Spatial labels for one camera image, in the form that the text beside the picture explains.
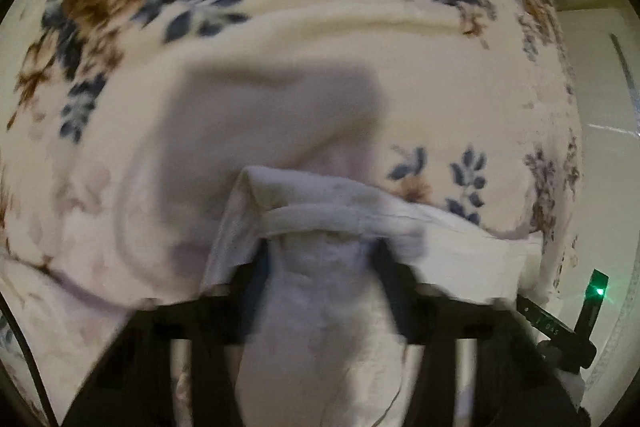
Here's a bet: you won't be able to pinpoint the black cable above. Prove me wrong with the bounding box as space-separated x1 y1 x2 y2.
0 293 57 427

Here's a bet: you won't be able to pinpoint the floral fleece blanket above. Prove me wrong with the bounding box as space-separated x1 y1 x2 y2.
0 0 587 427

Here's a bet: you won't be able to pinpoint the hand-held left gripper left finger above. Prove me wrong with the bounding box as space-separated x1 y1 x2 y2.
62 252 274 427

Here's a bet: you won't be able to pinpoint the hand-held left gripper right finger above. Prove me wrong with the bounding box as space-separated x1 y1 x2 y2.
371 241 587 427

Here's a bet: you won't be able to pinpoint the white pants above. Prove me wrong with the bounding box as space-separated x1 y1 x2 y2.
200 164 546 427

